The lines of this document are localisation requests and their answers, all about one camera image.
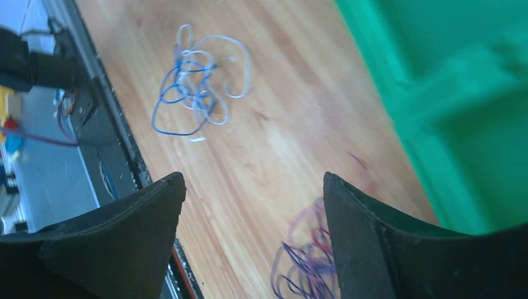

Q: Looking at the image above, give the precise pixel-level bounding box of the coloured wire bundle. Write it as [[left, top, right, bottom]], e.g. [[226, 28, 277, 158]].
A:
[[270, 197, 339, 299]]

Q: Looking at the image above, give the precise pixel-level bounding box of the blue wire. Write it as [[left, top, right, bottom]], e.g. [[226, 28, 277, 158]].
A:
[[151, 60, 219, 137]]

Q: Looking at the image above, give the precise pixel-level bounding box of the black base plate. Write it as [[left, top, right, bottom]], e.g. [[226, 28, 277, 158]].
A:
[[44, 1, 202, 298]]

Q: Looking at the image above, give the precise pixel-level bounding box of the white wire scrap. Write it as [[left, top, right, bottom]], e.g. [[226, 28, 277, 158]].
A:
[[188, 136, 207, 143]]

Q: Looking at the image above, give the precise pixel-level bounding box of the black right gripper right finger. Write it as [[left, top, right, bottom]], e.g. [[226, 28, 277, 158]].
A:
[[323, 172, 527, 298]]

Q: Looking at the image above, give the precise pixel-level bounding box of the green compartment tray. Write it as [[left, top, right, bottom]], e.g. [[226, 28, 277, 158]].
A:
[[336, 0, 527, 234]]

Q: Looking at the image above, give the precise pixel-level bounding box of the white wire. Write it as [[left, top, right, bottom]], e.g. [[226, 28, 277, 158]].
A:
[[174, 24, 253, 126]]

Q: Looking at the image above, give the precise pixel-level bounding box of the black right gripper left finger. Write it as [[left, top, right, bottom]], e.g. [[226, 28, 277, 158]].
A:
[[1, 172, 186, 298]]

